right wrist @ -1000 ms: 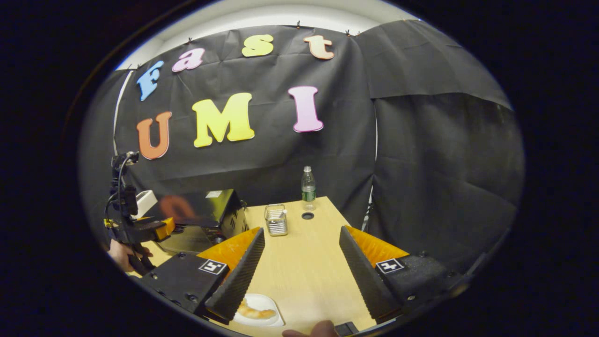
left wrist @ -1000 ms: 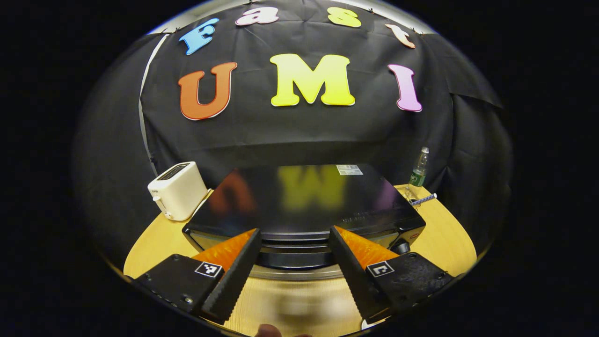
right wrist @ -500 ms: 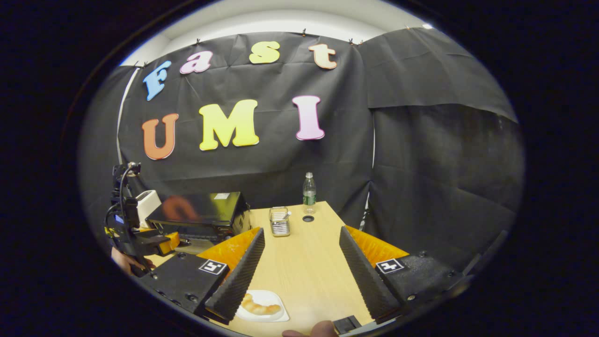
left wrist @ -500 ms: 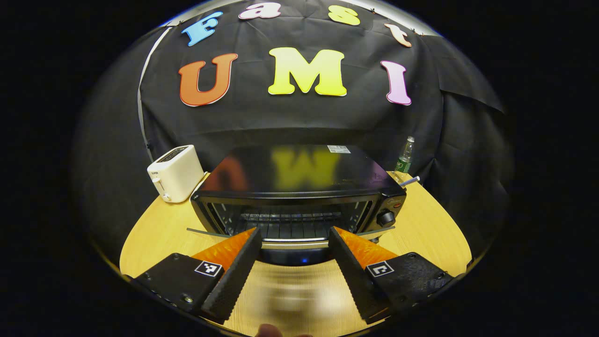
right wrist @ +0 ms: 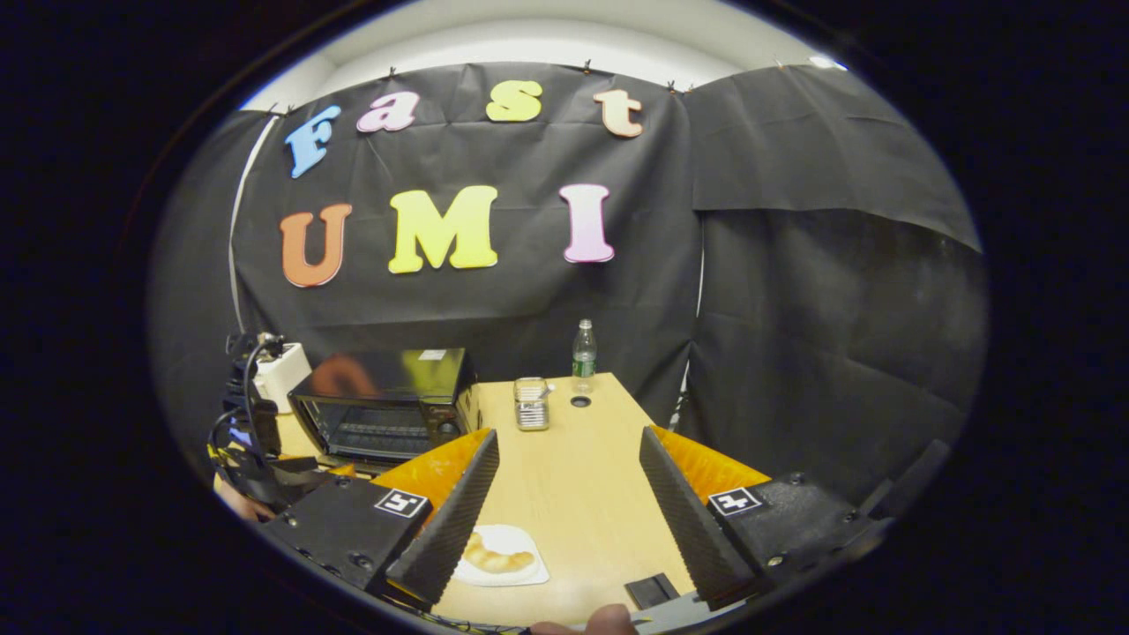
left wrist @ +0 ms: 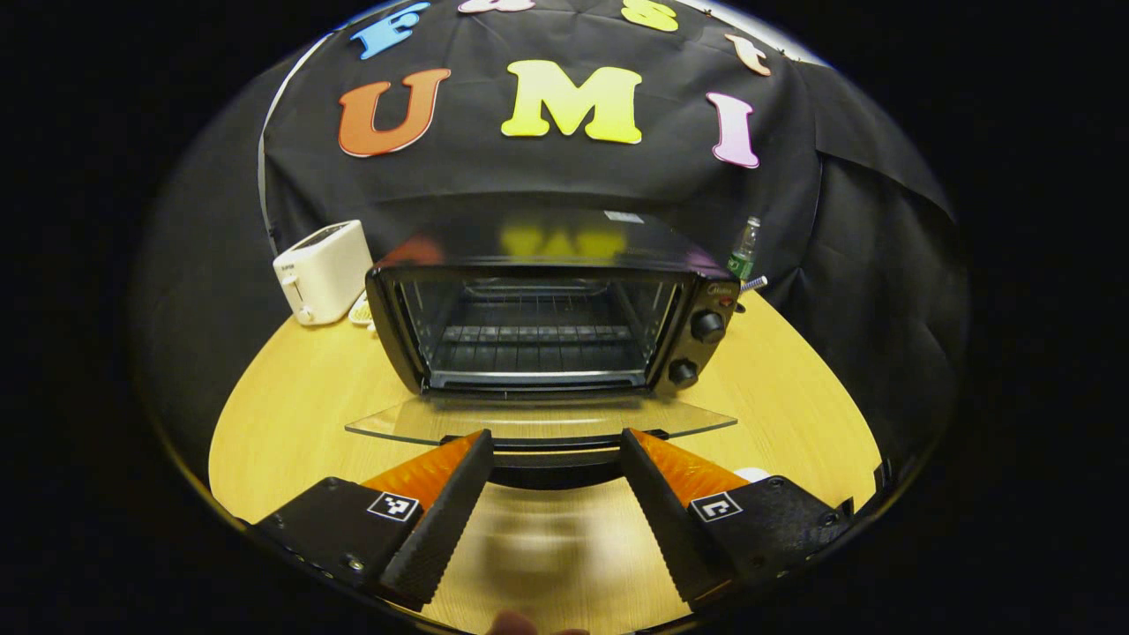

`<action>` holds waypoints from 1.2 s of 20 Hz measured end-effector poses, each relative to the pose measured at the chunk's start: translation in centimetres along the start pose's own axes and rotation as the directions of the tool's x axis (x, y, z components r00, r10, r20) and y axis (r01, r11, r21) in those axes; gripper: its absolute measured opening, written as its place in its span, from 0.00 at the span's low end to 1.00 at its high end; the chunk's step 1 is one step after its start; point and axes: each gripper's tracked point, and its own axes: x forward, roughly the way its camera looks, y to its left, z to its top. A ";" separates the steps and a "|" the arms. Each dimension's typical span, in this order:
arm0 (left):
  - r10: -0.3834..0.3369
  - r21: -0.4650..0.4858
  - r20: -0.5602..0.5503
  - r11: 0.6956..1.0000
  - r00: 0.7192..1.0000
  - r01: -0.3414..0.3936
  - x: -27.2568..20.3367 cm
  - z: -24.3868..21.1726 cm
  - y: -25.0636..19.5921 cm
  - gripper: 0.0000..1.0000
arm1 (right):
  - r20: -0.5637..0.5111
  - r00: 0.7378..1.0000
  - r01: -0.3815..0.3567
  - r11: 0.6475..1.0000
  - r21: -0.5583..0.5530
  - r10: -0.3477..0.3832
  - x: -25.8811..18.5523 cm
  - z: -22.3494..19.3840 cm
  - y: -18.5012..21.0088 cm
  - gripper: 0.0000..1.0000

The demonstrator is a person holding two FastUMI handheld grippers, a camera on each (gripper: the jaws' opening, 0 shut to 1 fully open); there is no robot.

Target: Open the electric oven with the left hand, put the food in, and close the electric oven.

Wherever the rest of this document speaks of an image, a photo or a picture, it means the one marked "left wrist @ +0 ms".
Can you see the white plate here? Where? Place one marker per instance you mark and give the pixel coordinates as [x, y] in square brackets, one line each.
[752, 475]

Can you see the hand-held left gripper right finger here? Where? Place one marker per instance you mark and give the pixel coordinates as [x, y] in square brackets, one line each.
[670, 529]

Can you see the clear plastic water bottle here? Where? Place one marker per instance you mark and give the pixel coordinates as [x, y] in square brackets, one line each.
[743, 256]

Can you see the white toaster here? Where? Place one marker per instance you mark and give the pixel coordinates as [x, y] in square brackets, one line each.
[326, 269]

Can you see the small white yellow dish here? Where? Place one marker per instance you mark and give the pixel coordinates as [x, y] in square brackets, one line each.
[361, 310]

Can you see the black electric oven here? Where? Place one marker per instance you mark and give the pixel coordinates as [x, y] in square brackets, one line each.
[538, 256]

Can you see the black table edge bracket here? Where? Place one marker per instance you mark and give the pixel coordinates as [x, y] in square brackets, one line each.
[880, 476]

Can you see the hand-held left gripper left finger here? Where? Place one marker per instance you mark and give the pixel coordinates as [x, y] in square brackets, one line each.
[441, 538]

